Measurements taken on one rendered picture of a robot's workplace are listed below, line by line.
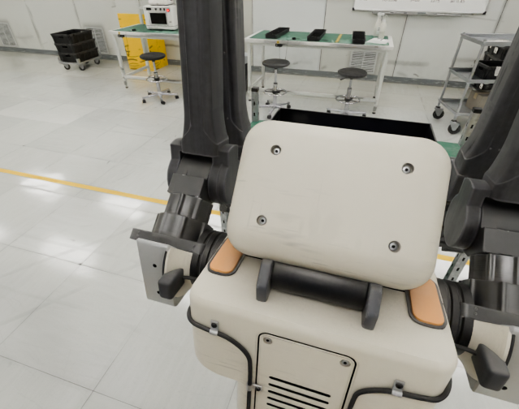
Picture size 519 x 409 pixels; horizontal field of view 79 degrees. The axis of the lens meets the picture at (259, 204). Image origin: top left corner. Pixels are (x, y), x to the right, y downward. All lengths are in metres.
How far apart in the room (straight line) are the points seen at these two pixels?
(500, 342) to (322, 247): 0.22
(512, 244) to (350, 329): 0.24
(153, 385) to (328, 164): 1.52
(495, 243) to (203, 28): 0.45
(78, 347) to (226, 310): 1.63
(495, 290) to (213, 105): 0.42
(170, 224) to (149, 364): 1.35
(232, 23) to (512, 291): 0.50
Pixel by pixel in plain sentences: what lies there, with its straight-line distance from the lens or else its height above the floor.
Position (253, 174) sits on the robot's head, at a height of 1.35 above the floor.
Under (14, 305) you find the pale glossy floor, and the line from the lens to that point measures 2.31.
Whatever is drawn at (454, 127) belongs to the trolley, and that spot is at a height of 0.09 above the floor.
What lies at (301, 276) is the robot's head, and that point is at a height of 1.27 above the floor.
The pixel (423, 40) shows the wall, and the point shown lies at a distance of 5.90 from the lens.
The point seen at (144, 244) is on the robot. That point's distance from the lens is 0.45.
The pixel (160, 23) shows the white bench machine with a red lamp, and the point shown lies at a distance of 5.28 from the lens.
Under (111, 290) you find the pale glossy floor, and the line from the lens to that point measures 2.10.
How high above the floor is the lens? 1.52
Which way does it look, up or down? 37 degrees down
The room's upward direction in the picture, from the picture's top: straight up
